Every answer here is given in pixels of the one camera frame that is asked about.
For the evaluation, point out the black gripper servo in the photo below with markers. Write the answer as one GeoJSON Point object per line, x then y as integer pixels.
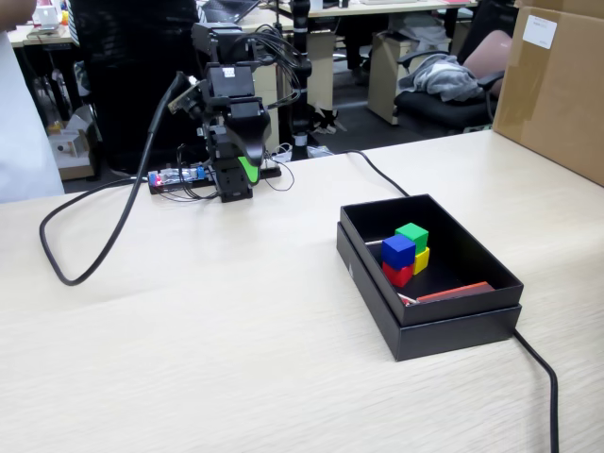
{"type": "Point", "coordinates": [231, 82]}

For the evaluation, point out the blue wooden cube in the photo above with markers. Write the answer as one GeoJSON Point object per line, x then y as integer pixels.
{"type": "Point", "coordinates": [398, 250]}

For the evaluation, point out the green wooden cube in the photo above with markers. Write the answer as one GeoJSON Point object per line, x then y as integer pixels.
{"type": "Point", "coordinates": [415, 233]}

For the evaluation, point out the red wooden cube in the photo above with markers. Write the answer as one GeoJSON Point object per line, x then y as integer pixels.
{"type": "Point", "coordinates": [396, 276]}

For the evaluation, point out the yellow wooden cube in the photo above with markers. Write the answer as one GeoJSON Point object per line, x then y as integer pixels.
{"type": "Point", "coordinates": [423, 262]}

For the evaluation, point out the person's bare forearm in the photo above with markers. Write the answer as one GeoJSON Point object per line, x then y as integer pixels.
{"type": "Point", "coordinates": [14, 11]}

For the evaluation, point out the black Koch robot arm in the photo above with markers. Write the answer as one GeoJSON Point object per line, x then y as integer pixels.
{"type": "Point", "coordinates": [233, 181]}

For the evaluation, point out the white open cardboard box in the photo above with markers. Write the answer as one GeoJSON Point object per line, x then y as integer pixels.
{"type": "Point", "coordinates": [71, 148]}

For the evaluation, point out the black cardboard box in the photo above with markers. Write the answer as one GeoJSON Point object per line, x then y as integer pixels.
{"type": "Point", "coordinates": [453, 309]}

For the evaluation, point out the black open box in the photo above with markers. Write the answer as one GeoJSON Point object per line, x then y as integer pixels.
{"type": "Point", "coordinates": [453, 337]}

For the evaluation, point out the black white crumpled item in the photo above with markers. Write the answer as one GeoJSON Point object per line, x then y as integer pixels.
{"type": "Point", "coordinates": [325, 120]}

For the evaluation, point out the controller board with red LED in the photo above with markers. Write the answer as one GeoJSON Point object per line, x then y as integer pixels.
{"type": "Point", "coordinates": [165, 178]}

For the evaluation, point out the light wooden office desk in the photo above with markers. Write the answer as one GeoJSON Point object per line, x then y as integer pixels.
{"type": "Point", "coordinates": [264, 27]}

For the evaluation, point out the black mesh office chair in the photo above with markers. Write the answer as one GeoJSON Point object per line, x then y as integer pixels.
{"type": "Point", "coordinates": [132, 85]}

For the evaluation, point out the dark open laptop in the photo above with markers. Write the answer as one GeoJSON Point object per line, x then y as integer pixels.
{"type": "Point", "coordinates": [226, 9]}

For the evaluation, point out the grey crumpled clothing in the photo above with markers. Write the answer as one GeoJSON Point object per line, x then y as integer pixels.
{"type": "Point", "coordinates": [439, 78]}

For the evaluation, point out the person's white shirt torso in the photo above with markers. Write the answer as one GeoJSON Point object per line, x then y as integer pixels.
{"type": "Point", "coordinates": [23, 132]}

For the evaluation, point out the flat red-orange card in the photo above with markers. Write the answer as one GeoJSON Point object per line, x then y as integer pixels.
{"type": "Point", "coordinates": [455, 291]}

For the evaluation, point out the pink-backed office chair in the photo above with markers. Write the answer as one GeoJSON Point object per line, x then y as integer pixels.
{"type": "Point", "coordinates": [491, 52]}

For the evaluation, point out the large brown cardboard carton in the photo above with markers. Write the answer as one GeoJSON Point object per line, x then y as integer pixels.
{"type": "Point", "coordinates": [552, 99]}

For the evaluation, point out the white shipping label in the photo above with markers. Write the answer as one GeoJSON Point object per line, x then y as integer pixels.
{"type": "Point", "coordinates": [541, 30]}

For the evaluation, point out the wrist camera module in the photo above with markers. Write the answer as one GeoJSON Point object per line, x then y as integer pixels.
{"type": "Point", "coordinates": [189, 99]}

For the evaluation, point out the tall beige desk pedestal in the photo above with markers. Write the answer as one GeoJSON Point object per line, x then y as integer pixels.
{"type": "Point", "coordinates": [382, 80]}

